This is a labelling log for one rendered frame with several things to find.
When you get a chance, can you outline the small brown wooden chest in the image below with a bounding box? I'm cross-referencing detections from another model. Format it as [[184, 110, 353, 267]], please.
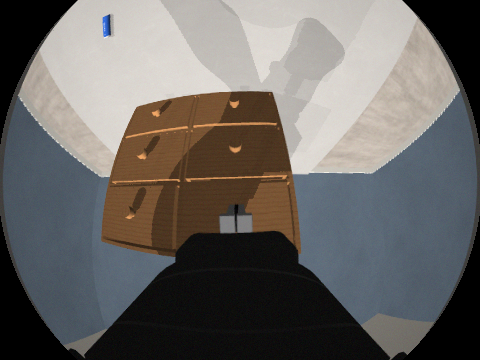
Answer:
[[101, 91, 301, 257]]

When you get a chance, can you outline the blue battery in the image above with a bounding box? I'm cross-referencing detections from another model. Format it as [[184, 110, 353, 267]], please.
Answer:
[[103, 14, 111, 38]]

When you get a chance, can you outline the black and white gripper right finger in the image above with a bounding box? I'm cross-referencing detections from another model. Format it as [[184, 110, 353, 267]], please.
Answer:
[[236, 204, 253, 233]]

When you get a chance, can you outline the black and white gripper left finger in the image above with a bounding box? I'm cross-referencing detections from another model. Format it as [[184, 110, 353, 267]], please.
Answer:
[[219, 204, 237, 233]]

